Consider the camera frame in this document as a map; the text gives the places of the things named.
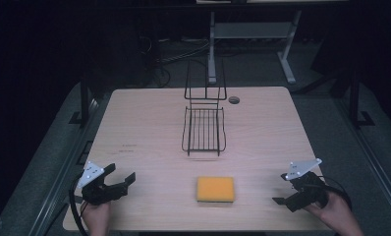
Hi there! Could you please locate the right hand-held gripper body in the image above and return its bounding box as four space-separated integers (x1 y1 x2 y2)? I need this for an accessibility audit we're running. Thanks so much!
285 157 329 213

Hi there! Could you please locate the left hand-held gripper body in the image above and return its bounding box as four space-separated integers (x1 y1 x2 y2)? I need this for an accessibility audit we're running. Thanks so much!
77 160 130 207

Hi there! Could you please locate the bundle of floor cables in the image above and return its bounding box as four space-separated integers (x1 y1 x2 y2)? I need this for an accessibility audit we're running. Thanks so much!
143 34 211 89

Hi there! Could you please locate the aluminium frame rail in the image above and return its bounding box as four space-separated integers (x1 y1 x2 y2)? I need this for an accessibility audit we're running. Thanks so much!
26 97 101 236
334 97 391 227

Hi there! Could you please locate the grey metal stand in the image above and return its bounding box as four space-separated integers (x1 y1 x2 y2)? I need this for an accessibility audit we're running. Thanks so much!
206 9 304 86

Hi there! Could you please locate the black frame post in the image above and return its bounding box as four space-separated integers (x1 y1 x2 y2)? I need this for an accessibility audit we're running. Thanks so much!
69 77 91 126
348 70 376 129

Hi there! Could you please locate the person's left hand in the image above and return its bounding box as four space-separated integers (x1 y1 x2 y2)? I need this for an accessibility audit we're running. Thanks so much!
80 200 112 236

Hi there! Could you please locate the black cable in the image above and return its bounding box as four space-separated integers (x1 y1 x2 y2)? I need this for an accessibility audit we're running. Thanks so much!
68 172 89 236
317 175 354 211

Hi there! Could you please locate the yellow sponge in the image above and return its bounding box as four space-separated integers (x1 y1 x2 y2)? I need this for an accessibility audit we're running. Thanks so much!
195 175 236 204

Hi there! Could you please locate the black wire rack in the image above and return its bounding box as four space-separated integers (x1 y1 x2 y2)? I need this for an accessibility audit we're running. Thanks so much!
181 58 228 157

